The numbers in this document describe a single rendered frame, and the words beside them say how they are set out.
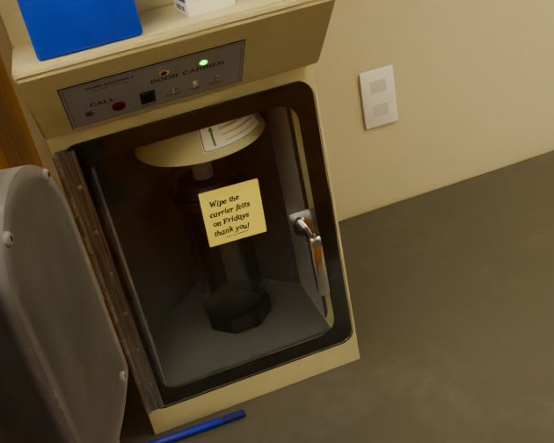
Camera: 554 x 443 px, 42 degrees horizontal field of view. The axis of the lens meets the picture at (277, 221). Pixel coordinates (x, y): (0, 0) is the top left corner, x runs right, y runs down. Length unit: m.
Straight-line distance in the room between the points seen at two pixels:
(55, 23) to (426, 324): 0.73
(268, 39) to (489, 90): 0.85
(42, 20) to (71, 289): 0.55
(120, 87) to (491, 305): 0.70
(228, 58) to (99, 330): 0.61
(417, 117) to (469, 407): 0.66
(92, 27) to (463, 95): 0.97
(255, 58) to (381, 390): 0.51
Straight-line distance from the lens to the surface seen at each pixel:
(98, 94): 0.75
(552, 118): 1.67
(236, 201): 0.89
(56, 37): 0.70
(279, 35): 0.77
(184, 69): 0.76
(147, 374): 0.99
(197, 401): 1.06
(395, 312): 1.19
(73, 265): 0.17
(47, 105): 0.75
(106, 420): 0.17
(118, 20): 0.70
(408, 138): 1.49
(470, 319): 1.16
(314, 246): 0.89
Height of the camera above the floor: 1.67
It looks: 29 degrees down
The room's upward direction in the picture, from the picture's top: 12 degrees counter-clockwise
